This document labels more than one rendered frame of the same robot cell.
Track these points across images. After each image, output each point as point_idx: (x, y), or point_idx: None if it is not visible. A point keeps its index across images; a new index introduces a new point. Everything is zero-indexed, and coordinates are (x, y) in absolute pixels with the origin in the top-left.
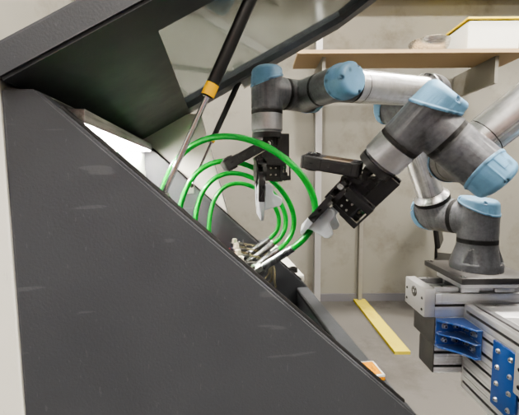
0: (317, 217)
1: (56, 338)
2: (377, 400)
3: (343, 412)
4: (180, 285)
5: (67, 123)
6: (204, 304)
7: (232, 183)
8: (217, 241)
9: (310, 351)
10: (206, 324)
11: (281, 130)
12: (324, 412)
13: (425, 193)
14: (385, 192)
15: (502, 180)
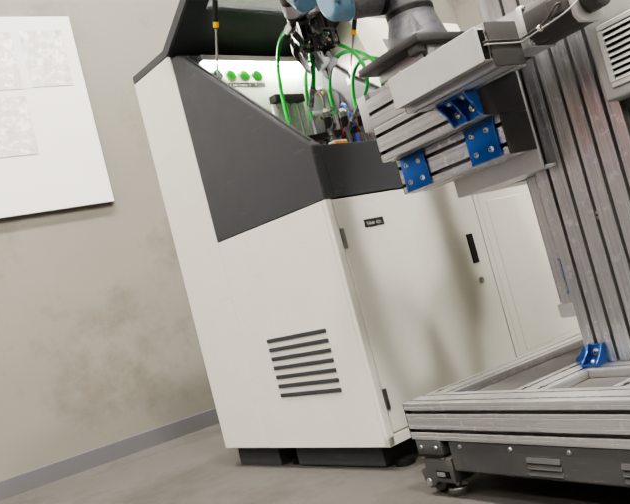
0: (299, 60)
1: (200, 145)
2: (291, 140)
3: (281, 150)
4: (221, 110)
5: (184, 62)
6: (228, 115)
7: (358, 61)
8: (229, 87)
9: (262, 123)
10: (231, 124)
11: (317, 11)
12: (275, 152)
13: None
14: (299, 29)
15: (293, 1)
